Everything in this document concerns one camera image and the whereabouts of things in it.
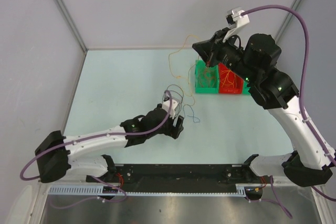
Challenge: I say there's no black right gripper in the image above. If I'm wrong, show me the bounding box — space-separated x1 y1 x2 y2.
192 27 257 84

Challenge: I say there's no brown orange wire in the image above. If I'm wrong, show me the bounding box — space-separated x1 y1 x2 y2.
198 67 218 88

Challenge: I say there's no light blue wire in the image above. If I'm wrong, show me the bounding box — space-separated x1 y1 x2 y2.
182 103 200 124

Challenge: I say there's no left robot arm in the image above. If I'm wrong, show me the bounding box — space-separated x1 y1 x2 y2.
35 100 184 183

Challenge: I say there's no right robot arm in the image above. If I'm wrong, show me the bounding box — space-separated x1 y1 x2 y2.
192 29 335 187

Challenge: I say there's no green bin left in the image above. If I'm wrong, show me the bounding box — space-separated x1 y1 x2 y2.
195 60 219 94

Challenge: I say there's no green bin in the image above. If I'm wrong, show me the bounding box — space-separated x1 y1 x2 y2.
242 81 250 95
195 60 219 94

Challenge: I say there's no red bin middle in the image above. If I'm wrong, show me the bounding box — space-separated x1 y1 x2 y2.
218 63 243 94

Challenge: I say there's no green bin right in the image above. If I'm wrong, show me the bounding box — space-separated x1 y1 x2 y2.
242 81 250 95

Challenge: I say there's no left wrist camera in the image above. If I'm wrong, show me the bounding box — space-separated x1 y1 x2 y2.
162 98 181 119

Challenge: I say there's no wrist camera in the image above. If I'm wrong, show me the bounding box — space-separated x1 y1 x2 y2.
162 98 181 119
224 7 250 41

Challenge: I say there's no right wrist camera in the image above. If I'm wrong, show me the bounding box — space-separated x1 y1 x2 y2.
224 7 250 41

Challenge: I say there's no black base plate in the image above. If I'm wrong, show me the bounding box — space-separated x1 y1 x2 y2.
100 164 270 194

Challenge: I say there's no slotted cable duct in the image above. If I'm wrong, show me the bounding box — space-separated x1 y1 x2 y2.
48 183 271 198

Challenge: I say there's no aluminium frame post right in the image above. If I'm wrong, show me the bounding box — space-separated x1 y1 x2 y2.
275 0 304 42

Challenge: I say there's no aluminium frame post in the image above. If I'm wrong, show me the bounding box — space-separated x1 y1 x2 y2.
275 0 304 42
53 0 88 54

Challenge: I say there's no aluminium frame post left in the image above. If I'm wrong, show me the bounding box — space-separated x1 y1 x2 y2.
53 0 88 54

